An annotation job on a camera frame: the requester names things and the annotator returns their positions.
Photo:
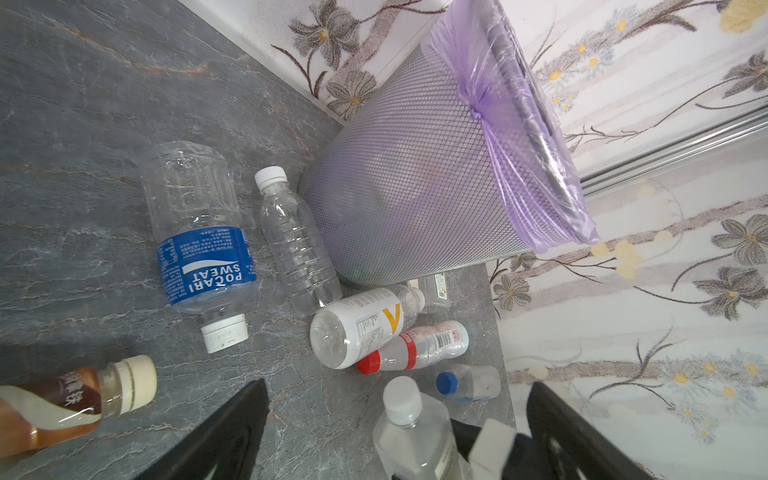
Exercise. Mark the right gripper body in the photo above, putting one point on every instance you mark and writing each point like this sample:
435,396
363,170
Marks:
498,451

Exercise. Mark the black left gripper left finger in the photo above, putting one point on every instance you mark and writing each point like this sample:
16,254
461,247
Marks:
224,446

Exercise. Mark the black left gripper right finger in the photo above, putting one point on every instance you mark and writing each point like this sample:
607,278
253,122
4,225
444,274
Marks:
568,446

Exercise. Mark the square clear bottle white cap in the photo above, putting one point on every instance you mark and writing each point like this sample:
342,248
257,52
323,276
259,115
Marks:
413,436

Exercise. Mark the red-cap clear bottle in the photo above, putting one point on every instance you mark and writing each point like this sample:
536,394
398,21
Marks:
418,348

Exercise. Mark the small clear bottle by bin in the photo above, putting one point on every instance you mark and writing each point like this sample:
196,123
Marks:
434,289

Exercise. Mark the purple-lined mesh trash bin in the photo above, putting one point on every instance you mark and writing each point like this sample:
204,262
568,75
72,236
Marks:
457,160

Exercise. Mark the blue-cap flat bottle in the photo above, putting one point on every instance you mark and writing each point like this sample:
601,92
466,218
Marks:
469,383

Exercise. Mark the brown tea bottle left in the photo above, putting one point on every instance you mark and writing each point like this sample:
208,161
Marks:
43,413

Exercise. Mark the Pocari Sweat bottle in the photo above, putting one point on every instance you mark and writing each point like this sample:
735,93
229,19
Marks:
206,266

